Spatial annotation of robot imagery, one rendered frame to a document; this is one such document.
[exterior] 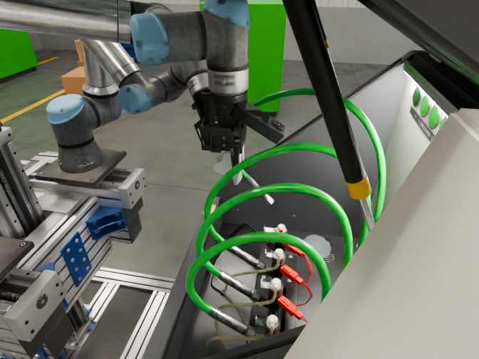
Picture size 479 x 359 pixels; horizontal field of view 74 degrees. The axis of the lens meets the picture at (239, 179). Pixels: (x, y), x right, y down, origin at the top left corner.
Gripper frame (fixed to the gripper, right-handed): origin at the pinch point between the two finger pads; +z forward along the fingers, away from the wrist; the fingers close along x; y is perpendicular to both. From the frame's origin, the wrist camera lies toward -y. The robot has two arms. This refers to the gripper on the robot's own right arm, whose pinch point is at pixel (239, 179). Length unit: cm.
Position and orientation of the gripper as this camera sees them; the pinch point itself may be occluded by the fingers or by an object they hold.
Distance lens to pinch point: 70.8
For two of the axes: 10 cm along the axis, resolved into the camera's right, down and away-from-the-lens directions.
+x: -1.7, 5.5, -8.2
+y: -9.9, -1.0, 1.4
